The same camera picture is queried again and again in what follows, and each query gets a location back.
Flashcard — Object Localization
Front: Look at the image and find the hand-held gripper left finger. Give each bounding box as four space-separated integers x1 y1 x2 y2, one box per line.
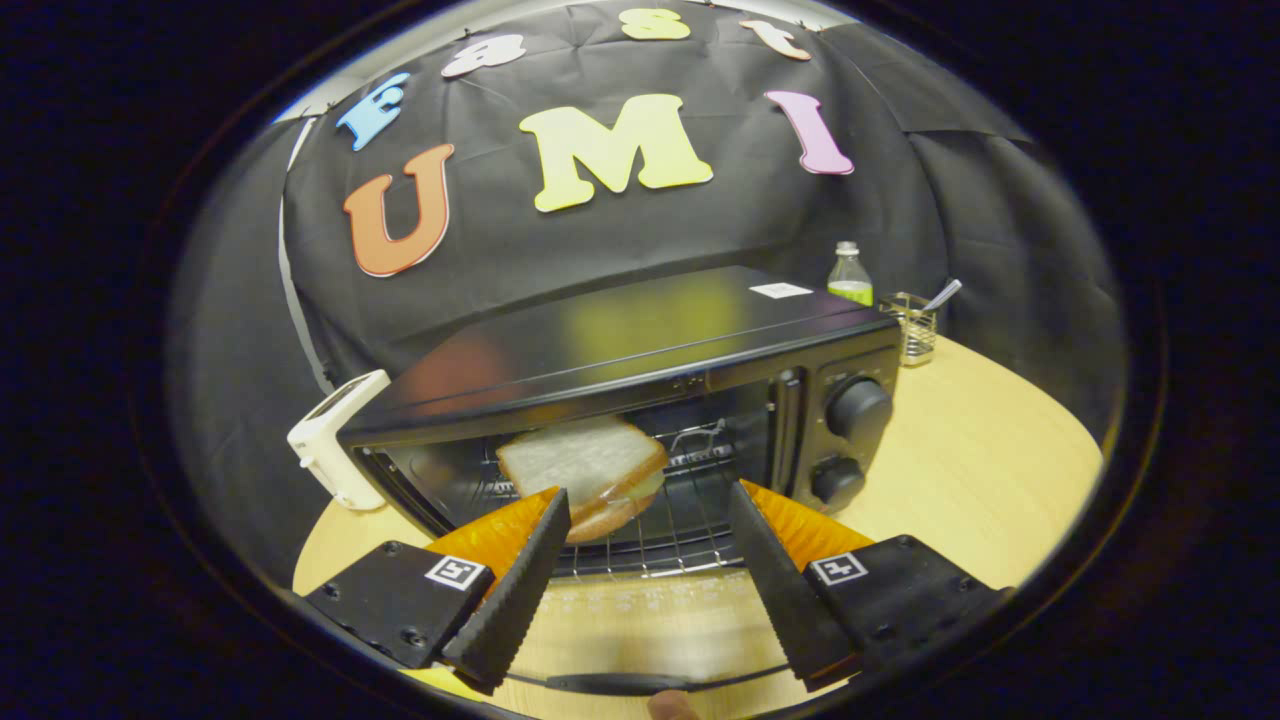
300 488 573 698

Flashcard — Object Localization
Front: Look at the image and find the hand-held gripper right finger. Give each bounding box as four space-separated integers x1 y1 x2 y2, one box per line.
727 480 1013 694

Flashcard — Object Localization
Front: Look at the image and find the sandwich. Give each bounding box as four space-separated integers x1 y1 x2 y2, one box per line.
495 415 669 546

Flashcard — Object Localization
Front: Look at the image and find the black toaster oven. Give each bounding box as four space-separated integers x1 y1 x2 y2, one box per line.
337 265 904 698

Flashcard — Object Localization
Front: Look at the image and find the white pop-up toaster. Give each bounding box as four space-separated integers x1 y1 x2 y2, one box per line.
287 369 393 512

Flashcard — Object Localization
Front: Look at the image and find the clear bottle with green drink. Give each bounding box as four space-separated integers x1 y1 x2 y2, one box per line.
827 240 875 307

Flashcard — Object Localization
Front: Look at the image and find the wire mesh holder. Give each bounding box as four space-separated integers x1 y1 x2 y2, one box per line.
880 292 939 368

